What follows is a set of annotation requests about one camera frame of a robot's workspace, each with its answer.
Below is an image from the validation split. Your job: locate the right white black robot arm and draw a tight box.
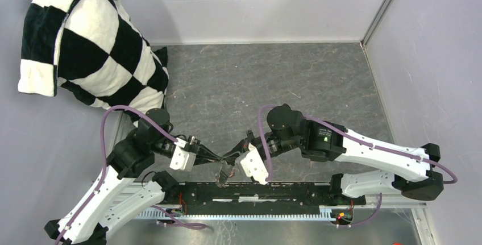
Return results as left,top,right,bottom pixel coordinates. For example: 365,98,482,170
224,104,444,204

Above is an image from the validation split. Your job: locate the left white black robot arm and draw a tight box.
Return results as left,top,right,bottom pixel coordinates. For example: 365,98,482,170
44,105,220,244

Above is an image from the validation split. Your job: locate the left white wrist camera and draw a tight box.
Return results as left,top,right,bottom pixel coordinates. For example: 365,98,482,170
169,139,197,172

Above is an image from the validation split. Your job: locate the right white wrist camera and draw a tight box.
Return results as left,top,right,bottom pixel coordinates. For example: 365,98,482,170
236,143,269,185

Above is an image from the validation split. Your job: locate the corner aluminium profile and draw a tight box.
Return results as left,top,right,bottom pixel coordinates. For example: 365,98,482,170
360,0,394,49

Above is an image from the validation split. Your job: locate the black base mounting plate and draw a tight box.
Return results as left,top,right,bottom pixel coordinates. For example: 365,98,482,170
172,182,367,215

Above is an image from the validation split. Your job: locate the aluminium frame rail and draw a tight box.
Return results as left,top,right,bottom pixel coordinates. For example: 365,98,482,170
114,184,425,227

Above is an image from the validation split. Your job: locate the white slotted cable duct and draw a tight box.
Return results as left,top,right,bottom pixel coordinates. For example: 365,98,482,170
134,207,335,222

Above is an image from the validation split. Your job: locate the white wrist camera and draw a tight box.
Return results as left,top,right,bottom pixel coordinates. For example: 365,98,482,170
236,143,269,185
169,139,197,172

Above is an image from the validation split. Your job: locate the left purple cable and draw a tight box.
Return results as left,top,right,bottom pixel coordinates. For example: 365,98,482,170
54,105,208,245

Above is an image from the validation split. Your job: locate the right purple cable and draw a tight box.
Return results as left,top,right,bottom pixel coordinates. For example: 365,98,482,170
257,103,458,228

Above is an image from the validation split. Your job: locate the purple cable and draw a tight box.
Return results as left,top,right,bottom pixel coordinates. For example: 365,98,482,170
54,105,208,245
257,103,458,228

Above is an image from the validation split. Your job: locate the black and white checkered cloth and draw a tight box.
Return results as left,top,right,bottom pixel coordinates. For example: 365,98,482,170
18,0,169,113

